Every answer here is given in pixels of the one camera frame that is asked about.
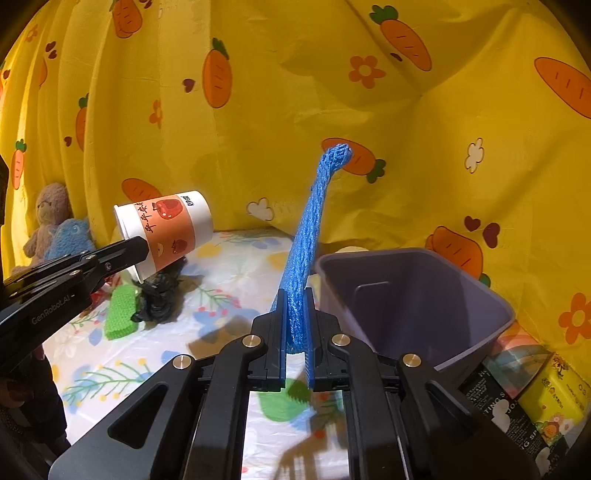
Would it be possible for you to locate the pastel striped box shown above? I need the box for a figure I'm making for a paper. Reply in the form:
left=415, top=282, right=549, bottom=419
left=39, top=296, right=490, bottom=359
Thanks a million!
left=483, top=322, right=551, bottom=399

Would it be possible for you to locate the red plastic bag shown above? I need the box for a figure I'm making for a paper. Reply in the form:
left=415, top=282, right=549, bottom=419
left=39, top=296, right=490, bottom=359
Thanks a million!
left=91, top=274, right=121, bottom=307

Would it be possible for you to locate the yellow carrot print curtain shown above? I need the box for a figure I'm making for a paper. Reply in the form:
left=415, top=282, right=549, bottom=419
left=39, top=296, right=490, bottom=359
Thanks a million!
left=1, top=1, right=590, bottom=375

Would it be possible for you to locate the floral plastic bed cover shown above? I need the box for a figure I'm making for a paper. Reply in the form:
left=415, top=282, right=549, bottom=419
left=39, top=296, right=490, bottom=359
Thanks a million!
left=44, top=229, right=349, bottom=479

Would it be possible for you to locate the grey plastic trash bin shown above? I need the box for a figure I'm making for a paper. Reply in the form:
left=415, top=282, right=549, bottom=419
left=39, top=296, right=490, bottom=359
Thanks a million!
left=315, top=248, right=515, bottom=385

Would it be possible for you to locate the blue foam net sleeve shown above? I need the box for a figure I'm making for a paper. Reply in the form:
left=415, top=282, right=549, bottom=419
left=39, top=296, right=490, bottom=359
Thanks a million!
left=279, top=143, right=353, bottom=354

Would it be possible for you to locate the blue fluffy monster toy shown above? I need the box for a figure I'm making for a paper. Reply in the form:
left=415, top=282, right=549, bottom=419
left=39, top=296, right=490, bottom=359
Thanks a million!
left=44, top=218, right=95, bottom=261

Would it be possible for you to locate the black crumpled plastic bag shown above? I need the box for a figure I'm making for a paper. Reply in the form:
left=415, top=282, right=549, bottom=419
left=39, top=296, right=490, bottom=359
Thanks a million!
left=131, top=257, right=186, bottom=324

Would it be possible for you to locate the green foam net sleeve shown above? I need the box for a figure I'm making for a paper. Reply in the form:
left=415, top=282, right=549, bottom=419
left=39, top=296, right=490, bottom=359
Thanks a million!
left=103, top=284, right=138, bottom=340

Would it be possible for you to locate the black printed box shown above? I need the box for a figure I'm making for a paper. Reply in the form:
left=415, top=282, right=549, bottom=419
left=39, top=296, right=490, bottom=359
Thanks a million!
left=460, top=363, right=568, bottom=478

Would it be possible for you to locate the cream plush toy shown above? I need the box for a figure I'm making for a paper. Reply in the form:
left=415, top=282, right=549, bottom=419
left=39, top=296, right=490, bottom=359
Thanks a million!
left=335, top=245, right=369, bottom=254

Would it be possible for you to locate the orange white paper cup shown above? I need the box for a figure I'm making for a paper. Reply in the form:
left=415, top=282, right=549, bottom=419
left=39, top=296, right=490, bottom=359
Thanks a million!
left=114, top=191, right=213, bottom=283

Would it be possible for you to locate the brown teddy bear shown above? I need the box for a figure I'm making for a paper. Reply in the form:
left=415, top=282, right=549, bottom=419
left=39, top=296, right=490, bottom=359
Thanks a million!
left=11, top=183, right=72, bottom=275

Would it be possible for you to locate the yellow tissue pack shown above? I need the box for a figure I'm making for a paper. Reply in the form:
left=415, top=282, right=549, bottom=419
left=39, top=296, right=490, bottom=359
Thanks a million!
left=518, top=354, right=590, bottom=446

